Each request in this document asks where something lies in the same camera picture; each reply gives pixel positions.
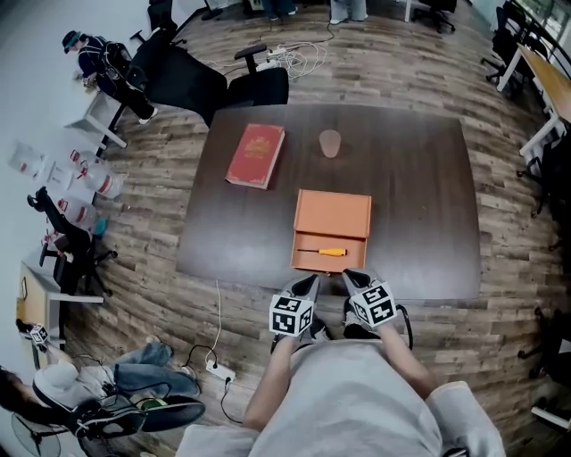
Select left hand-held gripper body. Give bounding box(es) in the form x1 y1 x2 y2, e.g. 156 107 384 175
269 285 319 337

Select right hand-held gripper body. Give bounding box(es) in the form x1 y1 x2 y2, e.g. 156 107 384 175
349 280 399 329

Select yellow-handled screwdriver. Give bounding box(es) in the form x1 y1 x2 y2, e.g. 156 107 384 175
297 247 350 258

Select orange wooden drawer box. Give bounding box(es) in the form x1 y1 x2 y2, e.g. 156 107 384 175
289 188 373 274

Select person's left forearm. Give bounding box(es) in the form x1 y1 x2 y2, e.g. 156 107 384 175
243 332 298 429

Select person's right forearm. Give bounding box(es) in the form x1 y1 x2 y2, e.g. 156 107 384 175
378 321 439 403

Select white power strip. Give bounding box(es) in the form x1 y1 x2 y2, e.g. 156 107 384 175
204 359 237 384

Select person's grey shirt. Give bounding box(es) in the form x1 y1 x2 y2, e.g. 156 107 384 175
176 338 506 457

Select clear pinkish cup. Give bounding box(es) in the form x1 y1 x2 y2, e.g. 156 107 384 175
318 129 343 159

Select red hardcover book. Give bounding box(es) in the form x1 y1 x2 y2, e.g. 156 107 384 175
224 123 286 191

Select red-labelled water bottle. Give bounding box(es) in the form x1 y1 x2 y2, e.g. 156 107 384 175
81 159 128 200
57 198 97 230

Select black reclined chair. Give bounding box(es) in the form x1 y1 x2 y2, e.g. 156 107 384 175
127 26 229 129

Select wood-topped white desk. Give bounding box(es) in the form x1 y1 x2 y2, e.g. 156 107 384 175
16 261 104 353

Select small white table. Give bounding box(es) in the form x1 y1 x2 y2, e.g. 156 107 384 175
65 91 128 151

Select light wooden table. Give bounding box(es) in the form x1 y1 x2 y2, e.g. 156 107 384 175
497 42 571 158

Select white water dispenser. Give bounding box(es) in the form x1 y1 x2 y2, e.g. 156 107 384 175
9 140 75 191

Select black metal railing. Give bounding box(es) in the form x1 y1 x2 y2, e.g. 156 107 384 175
508 0 571 55

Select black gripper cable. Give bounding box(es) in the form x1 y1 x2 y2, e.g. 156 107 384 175
394 303 416 352

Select black floor cable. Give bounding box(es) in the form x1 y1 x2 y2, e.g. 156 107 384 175
219 378 245 426
185 343 219 369

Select white tangled cables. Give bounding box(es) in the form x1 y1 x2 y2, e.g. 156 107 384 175
266 40 329 81

